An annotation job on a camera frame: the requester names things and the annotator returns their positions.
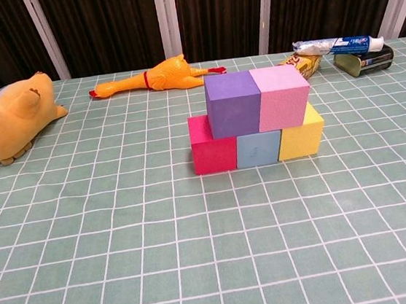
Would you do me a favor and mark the red foam cube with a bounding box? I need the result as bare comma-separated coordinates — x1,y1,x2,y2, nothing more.
187,111,242,176

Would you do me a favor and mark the purple foam cube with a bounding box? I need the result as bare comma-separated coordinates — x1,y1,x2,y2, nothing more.
202,68,268,140

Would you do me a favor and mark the light blue foam cube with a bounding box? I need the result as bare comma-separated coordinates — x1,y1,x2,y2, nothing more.
233,129,286,170

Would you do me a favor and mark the pink foam cube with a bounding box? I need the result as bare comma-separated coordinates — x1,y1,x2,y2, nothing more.
248,62,315,133

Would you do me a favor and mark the yellow foam cube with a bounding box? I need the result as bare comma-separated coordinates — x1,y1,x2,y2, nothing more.
272,101,329,163

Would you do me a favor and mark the yellow rubber chicken toy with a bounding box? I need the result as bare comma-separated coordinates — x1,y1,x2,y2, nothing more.
85,48,229,100

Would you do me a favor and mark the green checked tablecloth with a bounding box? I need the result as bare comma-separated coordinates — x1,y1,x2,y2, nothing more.
0,37,406,304

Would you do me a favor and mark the gold snack packet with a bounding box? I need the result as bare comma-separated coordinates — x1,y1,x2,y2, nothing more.
276,50,326,84

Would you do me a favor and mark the white blue toothpaste tube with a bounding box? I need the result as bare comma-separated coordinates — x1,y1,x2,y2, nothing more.
292,31,386,61

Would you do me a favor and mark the dark tin can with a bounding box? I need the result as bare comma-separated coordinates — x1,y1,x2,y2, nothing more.
332,43,397,81

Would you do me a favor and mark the yellow plush animal toy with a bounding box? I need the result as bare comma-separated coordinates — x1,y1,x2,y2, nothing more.
0,68,74,167

